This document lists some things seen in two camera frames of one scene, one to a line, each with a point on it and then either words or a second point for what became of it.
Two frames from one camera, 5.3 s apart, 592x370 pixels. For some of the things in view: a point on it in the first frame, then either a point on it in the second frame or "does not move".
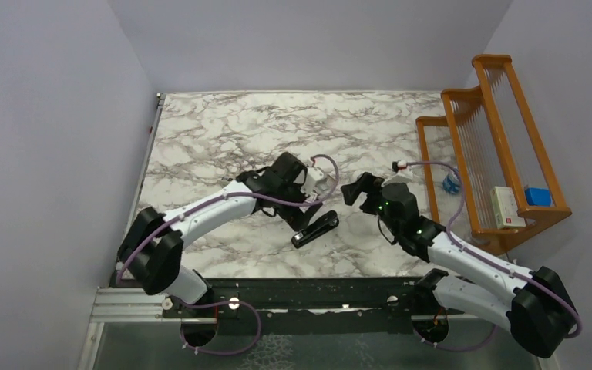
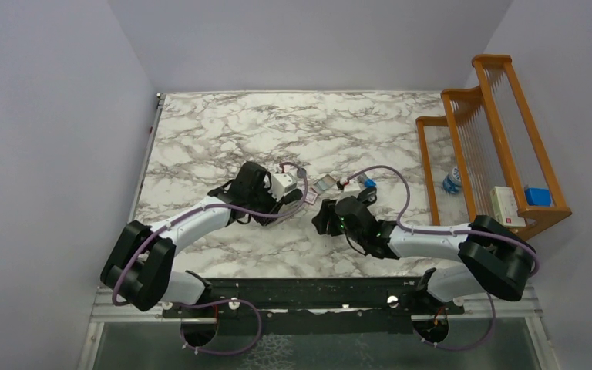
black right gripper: (366, 183) to (327, 213)
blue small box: (539, 196) does not move
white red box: (505, 208) does not move
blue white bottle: (451, 183) does not move
